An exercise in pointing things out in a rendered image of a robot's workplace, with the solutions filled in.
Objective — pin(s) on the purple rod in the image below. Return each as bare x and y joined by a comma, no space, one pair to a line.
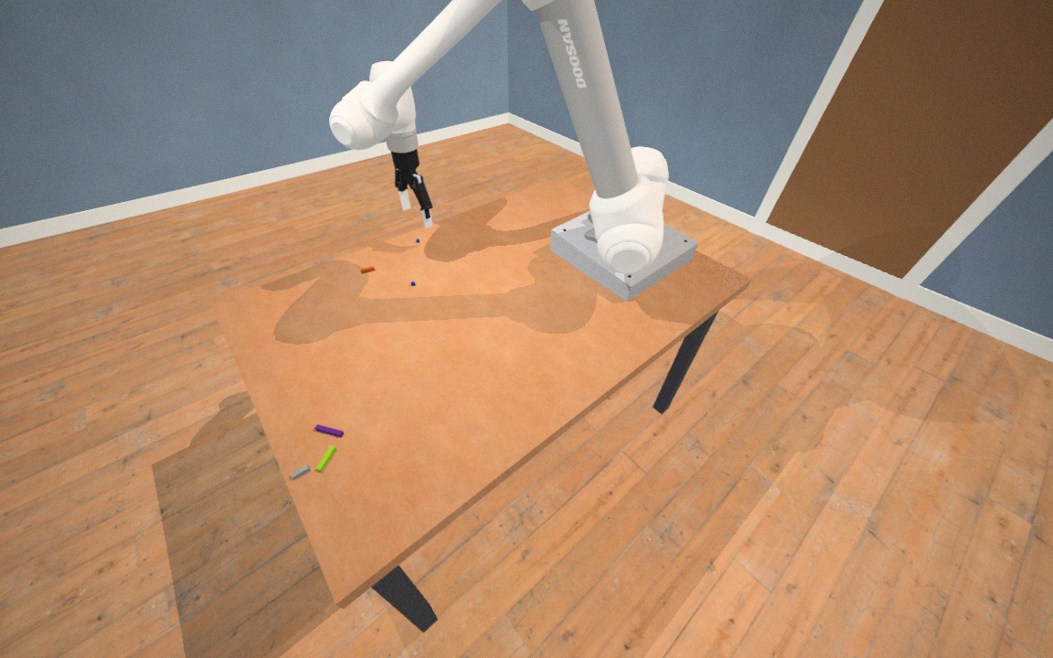
324,429

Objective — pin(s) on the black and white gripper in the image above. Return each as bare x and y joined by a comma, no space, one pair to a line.
409,162

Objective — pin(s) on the lime green rod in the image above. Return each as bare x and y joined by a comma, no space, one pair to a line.
320,467

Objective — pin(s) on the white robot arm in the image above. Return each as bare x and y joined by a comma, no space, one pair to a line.
624,211

